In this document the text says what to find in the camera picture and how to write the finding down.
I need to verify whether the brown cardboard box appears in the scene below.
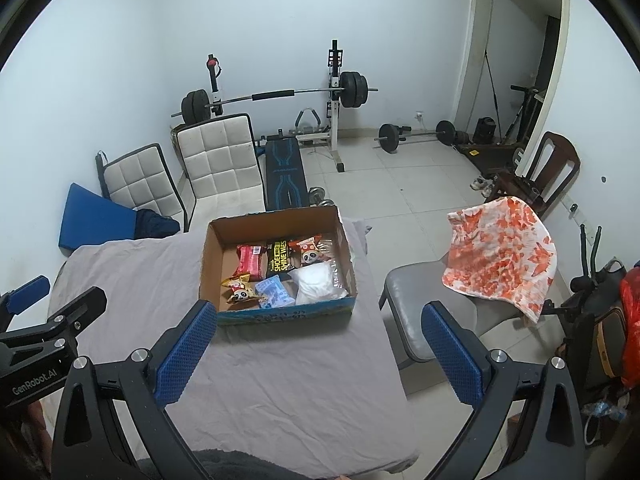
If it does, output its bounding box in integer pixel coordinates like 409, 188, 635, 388
198, 206, 358, 325

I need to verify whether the grey bed sheet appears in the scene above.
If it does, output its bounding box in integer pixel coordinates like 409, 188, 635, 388
49, 220, 419, 478

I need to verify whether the black bag with clutter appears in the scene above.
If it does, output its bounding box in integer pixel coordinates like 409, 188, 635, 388
558, 259, 630, 448

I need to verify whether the red snack bag with barcode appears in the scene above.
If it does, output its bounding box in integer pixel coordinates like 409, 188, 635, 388
232, 244, 266, 281

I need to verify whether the blue cushion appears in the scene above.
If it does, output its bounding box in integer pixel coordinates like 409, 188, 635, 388
58, 183, 136, 252

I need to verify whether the yellow snack bag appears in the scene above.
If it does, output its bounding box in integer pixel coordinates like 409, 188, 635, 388
221, 274, 260, 304

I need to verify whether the white quilted chair far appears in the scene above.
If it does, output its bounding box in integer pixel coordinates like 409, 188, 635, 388
174, 113, 266, 223

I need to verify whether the red panda snack bag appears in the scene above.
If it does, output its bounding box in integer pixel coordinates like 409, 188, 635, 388
288, 235, 331, 266

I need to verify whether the red white patterned cloth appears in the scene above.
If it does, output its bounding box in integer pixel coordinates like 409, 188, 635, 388
442, 196, 558, 323

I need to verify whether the white soft pack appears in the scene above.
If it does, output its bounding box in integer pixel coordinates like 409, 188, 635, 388
291, 259, 348, 306

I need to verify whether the blue packet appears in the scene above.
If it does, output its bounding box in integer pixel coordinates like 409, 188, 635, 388
255, 275, 295, 309

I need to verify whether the racked barbell with black plates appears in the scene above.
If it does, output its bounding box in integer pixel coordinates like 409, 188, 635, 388
171, 70, 378, 125

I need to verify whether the black shoe shine wipes pack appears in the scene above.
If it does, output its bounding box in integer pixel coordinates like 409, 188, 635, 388
267, 240, 293, 278

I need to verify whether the grey padded chair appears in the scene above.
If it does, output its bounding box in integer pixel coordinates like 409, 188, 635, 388
377, 253, 532, 369

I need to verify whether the chrome dumbbell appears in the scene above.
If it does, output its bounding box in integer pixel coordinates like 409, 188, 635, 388
308, 186, 334, 207

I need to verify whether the white barbell rack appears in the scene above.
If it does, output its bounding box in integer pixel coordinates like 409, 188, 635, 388
290, 39, 345, 174

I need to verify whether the white quilted chair near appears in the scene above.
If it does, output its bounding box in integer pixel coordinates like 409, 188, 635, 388
96, 143, 190, 232

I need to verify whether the dark wooden chair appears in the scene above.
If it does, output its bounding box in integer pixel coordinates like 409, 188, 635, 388
485, 131, 580, 219

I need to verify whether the white quilted chair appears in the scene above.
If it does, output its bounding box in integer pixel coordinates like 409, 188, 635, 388
96, 143, 190, 232
174, 113, 266, 223

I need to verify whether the black blue weight bench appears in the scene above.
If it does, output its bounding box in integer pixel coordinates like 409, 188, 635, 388
266, 136, 309, 211

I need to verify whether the dark blue clothing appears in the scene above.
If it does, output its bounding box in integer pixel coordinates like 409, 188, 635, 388
134, 209, 181, 240

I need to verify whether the floor barbell with black plates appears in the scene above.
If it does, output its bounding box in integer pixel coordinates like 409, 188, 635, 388
374, 120, 458, 154

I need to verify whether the white sneakers pair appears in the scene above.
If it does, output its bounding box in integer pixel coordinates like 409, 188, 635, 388
470, 176, 497, 194

